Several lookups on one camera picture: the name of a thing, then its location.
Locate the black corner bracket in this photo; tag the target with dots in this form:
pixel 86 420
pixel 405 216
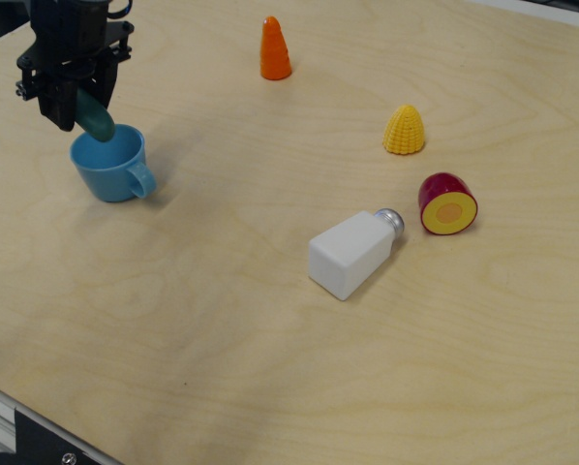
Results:
pixel 41 445

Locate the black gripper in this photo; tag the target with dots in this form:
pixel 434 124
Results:
pixel 78 41

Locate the red yellow toy fruit half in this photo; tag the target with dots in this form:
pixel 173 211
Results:
pixel 446 203

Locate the aluminium table frame rail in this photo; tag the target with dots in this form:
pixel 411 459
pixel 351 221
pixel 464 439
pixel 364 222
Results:
pixel 8 405

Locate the white salt shaker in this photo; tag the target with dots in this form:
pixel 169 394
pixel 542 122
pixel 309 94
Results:
pixel 343 257

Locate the green toy cucumber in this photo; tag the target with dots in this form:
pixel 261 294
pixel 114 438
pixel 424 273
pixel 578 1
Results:
pixel 93 117

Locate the yellow toy corn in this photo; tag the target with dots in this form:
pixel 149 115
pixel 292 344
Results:
pixel 404 133

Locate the blue plastic cup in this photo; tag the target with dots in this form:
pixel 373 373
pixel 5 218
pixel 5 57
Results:
pixel 115 170

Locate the orange toy carrot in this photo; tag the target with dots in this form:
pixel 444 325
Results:
pixel 274 59

